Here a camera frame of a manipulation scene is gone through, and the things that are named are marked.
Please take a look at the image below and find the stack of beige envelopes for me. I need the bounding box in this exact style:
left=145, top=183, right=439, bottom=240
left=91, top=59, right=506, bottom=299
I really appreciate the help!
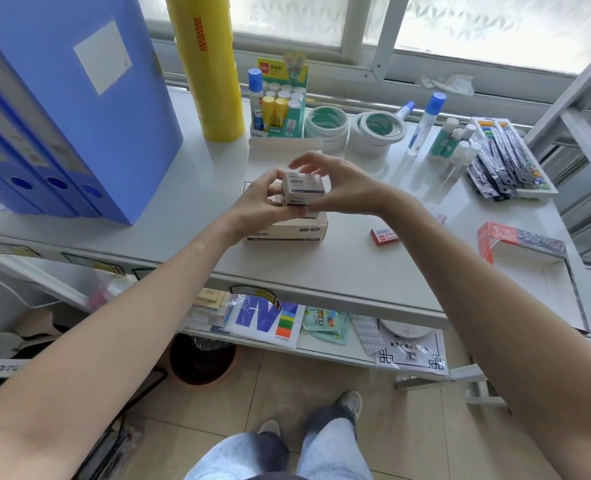
left=185, top=287, right=232, bottom=331

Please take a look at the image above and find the large blue file box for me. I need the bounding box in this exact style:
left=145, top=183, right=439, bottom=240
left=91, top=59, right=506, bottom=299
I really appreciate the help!
left=0, top=0, right=184, bottom=226

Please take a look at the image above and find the green sticker packet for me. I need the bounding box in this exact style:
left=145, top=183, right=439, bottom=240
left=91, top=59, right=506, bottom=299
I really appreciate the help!
left=302, top=307, right=349, bottom=346

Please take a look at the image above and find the white glue stick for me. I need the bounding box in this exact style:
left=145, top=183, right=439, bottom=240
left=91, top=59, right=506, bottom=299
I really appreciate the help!
left=453, top=143, right=482, bottom=178
left=443, top=140, right=471, bottom=176

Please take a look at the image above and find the person's left hand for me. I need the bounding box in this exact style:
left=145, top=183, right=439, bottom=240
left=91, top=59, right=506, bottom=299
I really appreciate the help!
left=224, top=167, right=289, bottom=245

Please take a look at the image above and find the person's left forearm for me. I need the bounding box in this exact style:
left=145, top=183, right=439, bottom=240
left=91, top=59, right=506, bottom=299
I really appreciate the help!
left=0, top=217, right=241, bottom=480

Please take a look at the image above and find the person's right shoe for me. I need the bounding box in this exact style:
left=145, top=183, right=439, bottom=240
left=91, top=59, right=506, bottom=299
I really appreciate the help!
left=334, top=390, right=363, bottom=421

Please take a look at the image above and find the blue white paper pack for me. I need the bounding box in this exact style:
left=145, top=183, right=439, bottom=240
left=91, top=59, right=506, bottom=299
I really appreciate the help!
left=224, top=292, right=306, bottom=351

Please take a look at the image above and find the grey metal ladder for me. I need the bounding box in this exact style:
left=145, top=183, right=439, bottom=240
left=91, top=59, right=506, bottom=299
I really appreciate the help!
left=522, top=35, right=591, bottom=308

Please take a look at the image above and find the white patterned paper packet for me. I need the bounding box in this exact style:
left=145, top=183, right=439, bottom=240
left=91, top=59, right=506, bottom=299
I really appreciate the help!
left=374, top=319, right=449, bottom=378

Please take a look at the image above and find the open beige carton of boxes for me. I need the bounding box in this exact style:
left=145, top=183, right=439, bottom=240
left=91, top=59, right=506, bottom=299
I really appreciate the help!
left=243, top=137, right=329, bottom=244

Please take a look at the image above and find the white double-sided tape roll stack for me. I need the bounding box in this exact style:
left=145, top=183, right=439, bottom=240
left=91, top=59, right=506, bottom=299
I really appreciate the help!
left=303, top=106, right=350, bottom=151
left=347, top=110, right=407, bottom=157

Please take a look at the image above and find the dotted white paper strip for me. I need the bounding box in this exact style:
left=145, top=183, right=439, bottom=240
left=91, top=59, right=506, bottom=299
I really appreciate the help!
left=349, top=314, right=383, bottom=356

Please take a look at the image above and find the open red white carton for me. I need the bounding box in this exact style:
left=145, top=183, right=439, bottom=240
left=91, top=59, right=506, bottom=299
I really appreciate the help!
left=477, top=221, right=591, bottom=336

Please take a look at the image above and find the small red box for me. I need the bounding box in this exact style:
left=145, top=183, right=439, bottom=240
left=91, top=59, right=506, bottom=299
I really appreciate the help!
left=369, top=226, right=400, bottom=247

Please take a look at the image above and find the black trash bin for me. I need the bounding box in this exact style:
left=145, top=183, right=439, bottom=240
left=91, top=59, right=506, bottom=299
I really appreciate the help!
left=168, top=332, right=240, bottom=389

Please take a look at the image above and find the yellow film roll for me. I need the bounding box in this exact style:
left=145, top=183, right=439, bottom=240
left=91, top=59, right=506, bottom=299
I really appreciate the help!
left=164, top=0, right=247, bottom=143

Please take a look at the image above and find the person's left leg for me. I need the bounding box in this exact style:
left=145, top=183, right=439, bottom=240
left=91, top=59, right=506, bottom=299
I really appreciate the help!
left=184, top=432, right=290, bottom=480

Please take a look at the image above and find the person's leg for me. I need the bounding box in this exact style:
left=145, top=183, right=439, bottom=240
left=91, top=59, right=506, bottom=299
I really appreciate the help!
left=295, top=405, right=374, bottom=480
left=184, top=432, right=290, bottom=480

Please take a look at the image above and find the person's right leg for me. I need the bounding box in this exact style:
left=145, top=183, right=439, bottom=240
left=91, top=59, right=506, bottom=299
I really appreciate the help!
left=295, top=405, right=374, bottom=480

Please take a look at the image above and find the tray of push pin packets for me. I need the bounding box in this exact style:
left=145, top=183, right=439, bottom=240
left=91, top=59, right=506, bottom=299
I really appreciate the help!
left=467, top=116, right=559, bottom=202

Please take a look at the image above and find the crumpled clear plastic wrapper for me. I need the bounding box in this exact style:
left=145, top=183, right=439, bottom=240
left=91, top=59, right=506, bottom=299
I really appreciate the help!
left=415, top=73, right=475, bottom=97

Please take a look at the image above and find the person's right hand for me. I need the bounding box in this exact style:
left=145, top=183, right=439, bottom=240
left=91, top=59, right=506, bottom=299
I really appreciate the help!
left=288, top=151, right=398, bottom=219

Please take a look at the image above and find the green glue stick display box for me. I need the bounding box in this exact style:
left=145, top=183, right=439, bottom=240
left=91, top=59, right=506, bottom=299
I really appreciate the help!
left=250, top=52, right=308, bottom=139

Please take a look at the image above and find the person's right forearm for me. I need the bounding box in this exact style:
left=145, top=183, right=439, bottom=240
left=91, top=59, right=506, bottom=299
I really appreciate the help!
left=375, top=189, right=591, bottom=480

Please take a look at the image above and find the white window frame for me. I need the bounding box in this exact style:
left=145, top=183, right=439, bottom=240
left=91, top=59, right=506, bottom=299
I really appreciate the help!
left=136, top=0, right=591, bottom=128

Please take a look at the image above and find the small grey white staple box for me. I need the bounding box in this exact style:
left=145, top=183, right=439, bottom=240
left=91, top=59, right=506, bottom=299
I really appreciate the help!
left=281, top=172, right=326, bottom=207

